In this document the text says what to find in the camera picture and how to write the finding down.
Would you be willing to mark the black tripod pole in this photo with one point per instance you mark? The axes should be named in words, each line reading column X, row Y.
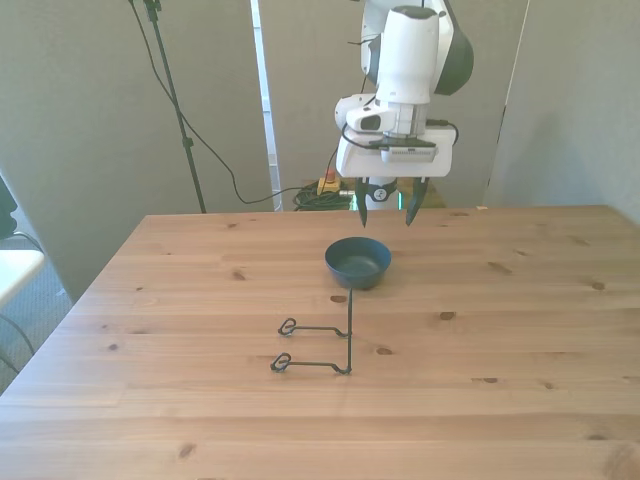
column 188, row 142

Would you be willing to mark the white side table top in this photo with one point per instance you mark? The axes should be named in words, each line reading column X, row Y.
column 15, row 270

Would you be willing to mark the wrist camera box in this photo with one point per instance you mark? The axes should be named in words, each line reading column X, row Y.
column 410, row 155

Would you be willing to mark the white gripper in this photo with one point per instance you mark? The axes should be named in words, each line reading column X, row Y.
column 360, row 162

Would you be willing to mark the yellow emergency stop box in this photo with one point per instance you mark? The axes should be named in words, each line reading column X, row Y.
column 329, row 185

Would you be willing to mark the white slotted upright post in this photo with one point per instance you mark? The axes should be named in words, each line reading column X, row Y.
column 267, row 100

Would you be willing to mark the blue bowl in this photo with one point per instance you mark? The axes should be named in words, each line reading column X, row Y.
column 357, row 260

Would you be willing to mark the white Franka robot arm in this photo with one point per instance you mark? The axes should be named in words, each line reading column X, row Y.
column 407, row 60

